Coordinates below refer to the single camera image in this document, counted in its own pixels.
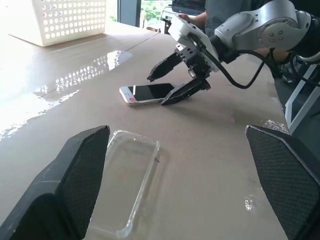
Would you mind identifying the white perforated plastic basket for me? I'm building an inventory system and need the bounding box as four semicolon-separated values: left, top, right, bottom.
8;0;107;48

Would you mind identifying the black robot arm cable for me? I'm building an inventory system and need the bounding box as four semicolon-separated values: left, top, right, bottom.
187;34;320;90

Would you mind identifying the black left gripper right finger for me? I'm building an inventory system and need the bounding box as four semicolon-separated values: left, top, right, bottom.
245;124;320;240

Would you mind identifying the black laptop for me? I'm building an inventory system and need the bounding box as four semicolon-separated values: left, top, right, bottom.
171;0;206;12

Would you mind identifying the person in dark shirt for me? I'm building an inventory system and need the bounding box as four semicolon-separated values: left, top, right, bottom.
194;0;266;34

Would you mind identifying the bystander bare hand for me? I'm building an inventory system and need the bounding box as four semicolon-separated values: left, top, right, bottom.
178;13;200;26

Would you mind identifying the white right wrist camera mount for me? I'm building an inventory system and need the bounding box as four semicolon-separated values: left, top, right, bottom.
166;14;220;73

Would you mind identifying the clear plastic phone case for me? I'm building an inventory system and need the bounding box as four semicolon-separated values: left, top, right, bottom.
86;129;161;240

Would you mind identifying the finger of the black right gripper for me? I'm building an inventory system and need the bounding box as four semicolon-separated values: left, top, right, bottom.
146;52;186;83
161;77;212;106

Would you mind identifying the white smartphone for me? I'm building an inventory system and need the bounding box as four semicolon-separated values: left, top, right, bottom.
119;83;176;108

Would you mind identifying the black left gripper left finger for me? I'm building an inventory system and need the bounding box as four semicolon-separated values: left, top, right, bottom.
0;124;111;240

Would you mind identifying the white metal table frame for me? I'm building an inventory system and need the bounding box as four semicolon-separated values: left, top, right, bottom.
284;62;320;136

